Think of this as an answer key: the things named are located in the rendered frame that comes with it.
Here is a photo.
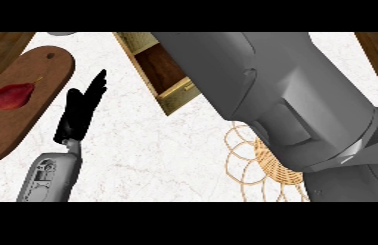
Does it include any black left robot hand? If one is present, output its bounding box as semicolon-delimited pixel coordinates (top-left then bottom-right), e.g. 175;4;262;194
52;68;110;145

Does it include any brown wooden placemat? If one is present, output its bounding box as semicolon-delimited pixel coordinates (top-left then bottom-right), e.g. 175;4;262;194
0;45;77;161

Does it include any tan wicker basket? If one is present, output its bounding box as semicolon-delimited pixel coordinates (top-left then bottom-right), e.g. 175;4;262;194
223;121;311;203

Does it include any open wooden drawer box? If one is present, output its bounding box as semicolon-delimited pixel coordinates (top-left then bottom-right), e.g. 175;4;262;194
113;32;203;117

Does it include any brown wooden board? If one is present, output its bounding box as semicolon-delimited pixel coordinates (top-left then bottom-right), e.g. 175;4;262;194
0;32;37;73

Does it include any brown wooden panel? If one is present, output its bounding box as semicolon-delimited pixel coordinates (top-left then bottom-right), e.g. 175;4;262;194
353;32;378;76

